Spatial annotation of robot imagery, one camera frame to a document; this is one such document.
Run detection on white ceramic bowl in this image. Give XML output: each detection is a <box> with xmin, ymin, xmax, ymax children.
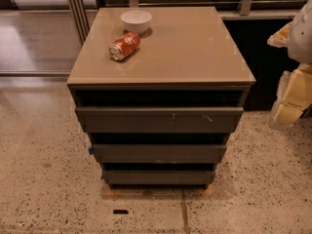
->
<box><xmin>120</xmin><ymin>11</ymin><xmax>152</xmax><ymax>35</ymax></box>

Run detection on grey drawer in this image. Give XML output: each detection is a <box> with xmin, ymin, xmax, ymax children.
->
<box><xmin>102</xmin><ymin>171</ymin><xmax>215</xmax><ymax>185</ymax></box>
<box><xmin>92</xmin><ymin>144</ymin><xmax>226</xmax><ymax>164</ymax></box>
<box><xmin>75</xmin><ymin>107</ymin><xmax>243</xmax><ymax>134</ymax></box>

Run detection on grey bottom drawer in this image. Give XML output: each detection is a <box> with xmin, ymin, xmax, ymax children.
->
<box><xmin>102</xmin><ymin>171</ymin><xmax>215</xmax><ymax>185</ymax></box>

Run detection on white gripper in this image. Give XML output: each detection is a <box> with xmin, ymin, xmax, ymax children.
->
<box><xmin>267</xmin><ymin>22</ymin><xmax>312</xmax><ymax>126</ymax></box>

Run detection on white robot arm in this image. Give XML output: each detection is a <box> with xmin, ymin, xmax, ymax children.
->
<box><xmin>267</xmin><ymin>0</ymin><xmax>312</xmax><ymax>130</ymax></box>

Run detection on blue tape piece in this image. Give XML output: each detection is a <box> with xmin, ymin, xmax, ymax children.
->
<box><xmin>88</xmin><ymin>148</ymin><xmax>94</xmax><ymax>155</ymax></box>

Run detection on grey middle drawer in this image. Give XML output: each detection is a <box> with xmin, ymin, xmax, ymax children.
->
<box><xmin>92</xmin><ymin>144</ymin><xmax>226</xmax><ymax>164</ymax></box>

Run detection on orange soda can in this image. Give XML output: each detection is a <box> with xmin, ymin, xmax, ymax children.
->
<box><xmin>108</xmin><ymin>32</ymin><xmax>140</xmax><ymax>61</ymax></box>

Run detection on grey drawer cabinet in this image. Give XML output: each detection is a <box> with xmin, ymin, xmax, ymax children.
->
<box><xmin>66</xmin><ymin>6</ymin><xmax>256</xmax><ymax>190</ymax></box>

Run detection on grey top drawer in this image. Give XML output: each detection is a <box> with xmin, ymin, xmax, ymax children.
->
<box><xmin>75</xmin><ymin>107</ymin><xmax>243</xmax><ymax>134</ymax></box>

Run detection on black floor marker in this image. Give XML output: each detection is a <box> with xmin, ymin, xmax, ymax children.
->
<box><xmin>113</xmin><ymin>210</ymin><xmax>129</xmax><ymax>215</ymax></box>

